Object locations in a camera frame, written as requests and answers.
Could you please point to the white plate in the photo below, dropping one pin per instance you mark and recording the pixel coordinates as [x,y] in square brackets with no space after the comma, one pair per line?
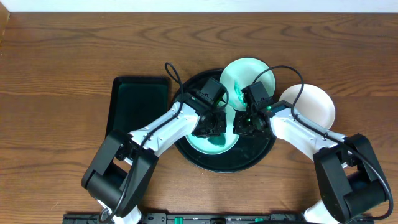
[316,105]

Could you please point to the green sponge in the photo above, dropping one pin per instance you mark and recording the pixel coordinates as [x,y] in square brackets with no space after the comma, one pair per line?
[218,140]

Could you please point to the rectangular black tray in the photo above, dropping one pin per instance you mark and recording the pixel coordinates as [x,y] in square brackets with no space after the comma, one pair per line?
[137,101]

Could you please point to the mint green plate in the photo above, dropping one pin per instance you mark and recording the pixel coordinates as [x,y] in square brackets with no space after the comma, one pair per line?
[238,75]
[202,144]

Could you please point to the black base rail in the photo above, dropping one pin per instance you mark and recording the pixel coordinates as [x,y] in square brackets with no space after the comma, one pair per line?
[163,218]

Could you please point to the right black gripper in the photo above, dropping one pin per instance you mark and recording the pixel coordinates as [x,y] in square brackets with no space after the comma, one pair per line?
[239,129]

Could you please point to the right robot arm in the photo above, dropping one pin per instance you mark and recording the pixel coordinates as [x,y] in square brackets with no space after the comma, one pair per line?
[350,179]

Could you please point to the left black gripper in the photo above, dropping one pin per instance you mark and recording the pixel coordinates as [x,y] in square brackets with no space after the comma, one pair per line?
[210,125]

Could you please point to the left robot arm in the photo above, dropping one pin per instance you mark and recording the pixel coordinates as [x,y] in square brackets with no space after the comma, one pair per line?
[121,170]

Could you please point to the round black tray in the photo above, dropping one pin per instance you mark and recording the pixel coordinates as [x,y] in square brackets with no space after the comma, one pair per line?
[247,152]

